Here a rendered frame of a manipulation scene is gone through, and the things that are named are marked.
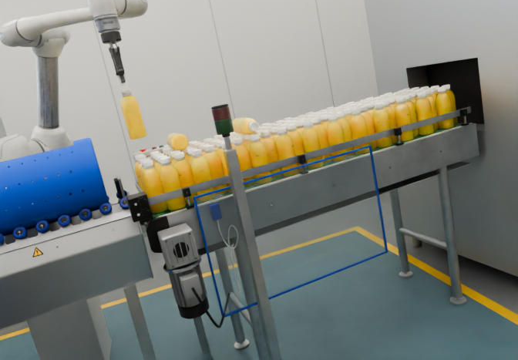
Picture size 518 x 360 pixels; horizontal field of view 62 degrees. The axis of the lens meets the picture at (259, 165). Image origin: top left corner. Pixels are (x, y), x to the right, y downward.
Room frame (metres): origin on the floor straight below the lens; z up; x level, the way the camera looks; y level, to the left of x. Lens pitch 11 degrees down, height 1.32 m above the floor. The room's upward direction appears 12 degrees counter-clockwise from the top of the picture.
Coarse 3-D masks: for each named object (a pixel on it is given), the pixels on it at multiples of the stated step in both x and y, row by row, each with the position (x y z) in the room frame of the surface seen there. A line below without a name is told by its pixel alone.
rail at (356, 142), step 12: (468, 108) 2.11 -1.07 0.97; (420, 120) 2.01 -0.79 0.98; (432, 120) 2.03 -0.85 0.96; (384, 132) 1.93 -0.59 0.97; (336, 144) 1.85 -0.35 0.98; (348, 144) 1.87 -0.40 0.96; (360, 144) 1.89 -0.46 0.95; (312, 156) 1.81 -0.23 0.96; (252, 168) 1.71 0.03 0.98; (264, 168) 1.73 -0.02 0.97; (276, 168) 1.75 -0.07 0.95; (216, 180) 1.66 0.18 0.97; (228, 180) 1.68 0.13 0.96; (168, 192) 1.60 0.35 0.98; (180, 192) 1.61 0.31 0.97; (192, 192) 1.63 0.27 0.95
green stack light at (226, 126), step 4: (220, 120) 1.50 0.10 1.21; (224, 120) 1.50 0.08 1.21; (228, 120) 1.50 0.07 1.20; (216, 124) 1.51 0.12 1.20; (220, 124) 1.50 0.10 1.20; (224, 124) 1.50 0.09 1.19; (228, 124) 1.50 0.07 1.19; (232, 124) 1.52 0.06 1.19; (216, 128) 1.51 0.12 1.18; (220, 128) 1.50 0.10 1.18; (224, 128) 1.50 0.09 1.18; (228, 128) 1.50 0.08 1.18; (232, 128) 1.51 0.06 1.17; (216, 132) 1.52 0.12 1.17; (220, 132) 1.50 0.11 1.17; (224, 132) 1.50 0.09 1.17; (228, 132) 1.50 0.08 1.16; (232, 132) 1.51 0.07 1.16
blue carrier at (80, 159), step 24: (0, 168) 1.53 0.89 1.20; (24, 168) 1.54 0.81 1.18; (48, 168) 1.55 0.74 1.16; (72, 168) 1.57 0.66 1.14; (96, 168) 1.59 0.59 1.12; (0, 192) 1.48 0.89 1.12; (24, 192) 1.50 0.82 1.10; (48, 192) 1.52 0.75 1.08; (72, 192) 1.55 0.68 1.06; (96, 192) 1.58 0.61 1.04; (0, 216) 1.47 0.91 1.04; (24, 216) 1.51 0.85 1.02; (48, 216) 1.55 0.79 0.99; (72, 216) 1.63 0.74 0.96
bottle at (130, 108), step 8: (128, 96) 1.78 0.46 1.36; (128, 104) 1.76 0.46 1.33; (136, 104) 1.78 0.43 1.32; (128, 112) 1.76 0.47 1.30; (136, 112) 1.78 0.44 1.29; (128, 120) 1.77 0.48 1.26; (136, 120) 1.77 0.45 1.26; (128, 128) 1.78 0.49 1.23; (136, 128) 1.77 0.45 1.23; (144, 128) 1.80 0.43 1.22; (136, 136) 1.77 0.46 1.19
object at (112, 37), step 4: (104, 32) 1.76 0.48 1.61; (108, 32) 1.76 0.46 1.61; (112, 32) 1.76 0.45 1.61; (116, 32) 1.77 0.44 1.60; (104, 36) 1.76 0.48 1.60; (108, 36) 1.76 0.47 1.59; (112, 36) 1.76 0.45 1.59; (116, 36) 1.77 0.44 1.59; (120, 36) 1.79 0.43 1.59; (104, 40) 1.76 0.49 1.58; (108, 40) 1.76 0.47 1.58; (112, 40) 1.76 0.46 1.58; (116, 40) 1.78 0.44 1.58; (120, 40) 1.80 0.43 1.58; (112, 44) 1.75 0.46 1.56
